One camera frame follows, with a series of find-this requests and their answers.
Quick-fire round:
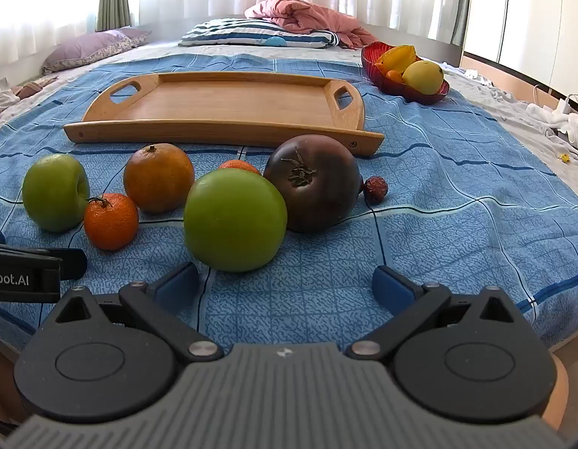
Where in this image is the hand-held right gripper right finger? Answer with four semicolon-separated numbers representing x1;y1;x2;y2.
345;266;535;362

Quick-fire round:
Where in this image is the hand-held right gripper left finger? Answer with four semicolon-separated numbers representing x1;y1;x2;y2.
39;262;224;364

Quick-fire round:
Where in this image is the small tangerine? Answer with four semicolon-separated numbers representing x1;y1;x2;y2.
84;193;139;251
218;159;262;176

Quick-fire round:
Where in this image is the green apple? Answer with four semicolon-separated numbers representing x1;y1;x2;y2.
183;168;288;273
22;153;91;233

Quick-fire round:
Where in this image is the large orange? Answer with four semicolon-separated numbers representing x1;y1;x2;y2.
123;143;196;214

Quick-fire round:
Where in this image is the dark purple round fruit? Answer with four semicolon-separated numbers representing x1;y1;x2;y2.
263;135;365;233

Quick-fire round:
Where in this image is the wooden tray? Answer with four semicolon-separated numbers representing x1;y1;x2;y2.
63;71;385;157

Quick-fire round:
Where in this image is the red date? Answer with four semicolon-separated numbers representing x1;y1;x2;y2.
362;176;389;205

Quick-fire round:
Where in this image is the blue checked bedspread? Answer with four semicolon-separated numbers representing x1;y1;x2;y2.
0;54;578;351

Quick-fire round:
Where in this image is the pink clothing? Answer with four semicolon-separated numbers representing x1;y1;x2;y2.
11;79;58;101

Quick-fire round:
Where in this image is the red glass bowl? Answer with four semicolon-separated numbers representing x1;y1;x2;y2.
361;41;450;105

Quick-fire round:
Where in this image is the purple pillow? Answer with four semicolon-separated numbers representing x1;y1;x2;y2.
41;28;152;74

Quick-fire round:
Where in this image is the yellow pear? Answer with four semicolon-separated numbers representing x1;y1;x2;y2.
402;60;445;95

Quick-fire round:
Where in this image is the yellow starfruit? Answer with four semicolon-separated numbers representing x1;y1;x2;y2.
375;45;418;74

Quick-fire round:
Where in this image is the white clothes pile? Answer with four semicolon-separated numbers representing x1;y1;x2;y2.
525;100;578;155

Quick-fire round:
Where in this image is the striped pillow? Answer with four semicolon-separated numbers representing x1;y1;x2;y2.
178;18;341;50

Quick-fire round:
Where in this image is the pink blanket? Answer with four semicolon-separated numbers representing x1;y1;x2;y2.
245;0;378;50

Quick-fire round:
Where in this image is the white wardrobe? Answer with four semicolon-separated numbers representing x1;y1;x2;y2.
462;0;578;99

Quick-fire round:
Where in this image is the white charger cable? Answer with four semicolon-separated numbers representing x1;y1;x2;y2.
532;84;578;117

